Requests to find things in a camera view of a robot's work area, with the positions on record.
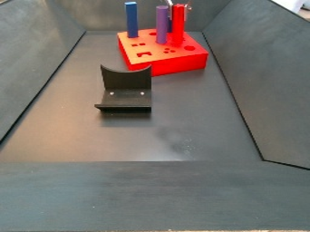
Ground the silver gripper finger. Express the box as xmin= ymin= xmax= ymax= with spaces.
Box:
xmin=164 ymin=0 xmax=174 ymax=18

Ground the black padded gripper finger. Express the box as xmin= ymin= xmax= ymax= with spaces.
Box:
xmin=184 ymin=0 xmax=192 ymax=21

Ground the red star prism peg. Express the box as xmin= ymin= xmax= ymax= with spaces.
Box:
xmin=172 ymin=4 xmax=184 ymax=44

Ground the black curved fixture stand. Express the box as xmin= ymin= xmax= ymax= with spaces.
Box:
xmin=95 ymin=66 xmax=151 ymax=111

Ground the purple cylinder peg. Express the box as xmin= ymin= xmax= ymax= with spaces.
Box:
xmin=156 ymin=5 xmax=168 ymax=44

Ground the tall blue rectangular peg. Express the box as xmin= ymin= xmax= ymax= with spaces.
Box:
xmin=124 ymin=2 xmax=138 ymax=38

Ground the red shape sorter base block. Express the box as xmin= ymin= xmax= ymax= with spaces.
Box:
xmin=118 ymin=29 xmax=209 ymax=76

